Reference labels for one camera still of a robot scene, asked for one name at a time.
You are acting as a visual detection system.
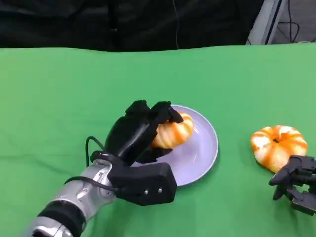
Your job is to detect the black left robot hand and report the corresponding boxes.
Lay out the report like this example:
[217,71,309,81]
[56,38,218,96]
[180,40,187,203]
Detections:
[103,100,185,165]

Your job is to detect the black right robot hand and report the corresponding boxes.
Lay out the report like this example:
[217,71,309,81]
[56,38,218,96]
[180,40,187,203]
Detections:
[268,155,316,216]

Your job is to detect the orange and white bread roll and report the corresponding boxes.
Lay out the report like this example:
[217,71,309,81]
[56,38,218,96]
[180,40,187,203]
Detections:
[250,125,309,174]
[150,111,195,150]

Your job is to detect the green table cloth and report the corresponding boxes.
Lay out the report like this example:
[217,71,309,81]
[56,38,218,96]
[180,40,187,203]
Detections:
[0,45,316,237]

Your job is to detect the lilac plate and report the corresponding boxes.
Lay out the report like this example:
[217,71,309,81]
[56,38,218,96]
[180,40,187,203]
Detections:
[132,104,219,187]

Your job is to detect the black backdrop cloth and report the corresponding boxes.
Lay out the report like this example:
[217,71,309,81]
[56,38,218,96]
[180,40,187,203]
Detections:
[0,0,265,52]

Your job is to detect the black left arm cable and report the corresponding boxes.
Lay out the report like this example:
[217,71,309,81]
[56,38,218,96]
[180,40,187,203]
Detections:
[64,136,124,195]

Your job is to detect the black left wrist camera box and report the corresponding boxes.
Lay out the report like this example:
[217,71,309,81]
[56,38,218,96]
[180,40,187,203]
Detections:
[108,161,177,206]

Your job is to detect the thin black hanging cable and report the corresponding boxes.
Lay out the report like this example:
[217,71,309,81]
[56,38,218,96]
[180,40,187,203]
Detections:
[172,0,180,50]

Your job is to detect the black floor cables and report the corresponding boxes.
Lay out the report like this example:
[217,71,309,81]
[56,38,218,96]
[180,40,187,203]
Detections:
[276,0,311,44]

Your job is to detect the grey metal frame post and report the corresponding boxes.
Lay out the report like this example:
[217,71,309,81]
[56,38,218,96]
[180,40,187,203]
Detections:
[244,0,288,45]

